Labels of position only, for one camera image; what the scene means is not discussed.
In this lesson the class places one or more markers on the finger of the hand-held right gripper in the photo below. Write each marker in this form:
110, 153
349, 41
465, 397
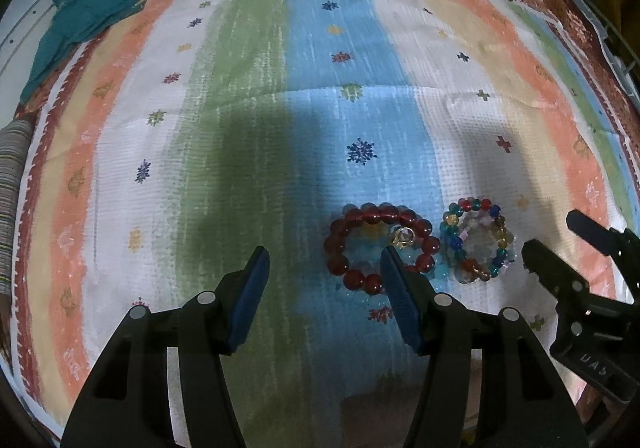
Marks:
550, 265
592, 230

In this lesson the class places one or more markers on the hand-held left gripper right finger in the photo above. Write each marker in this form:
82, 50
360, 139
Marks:
400, 303

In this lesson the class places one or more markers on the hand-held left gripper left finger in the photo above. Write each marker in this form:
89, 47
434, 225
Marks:
250, 300

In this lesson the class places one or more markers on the striped folded cloth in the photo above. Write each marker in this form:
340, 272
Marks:
12, 188

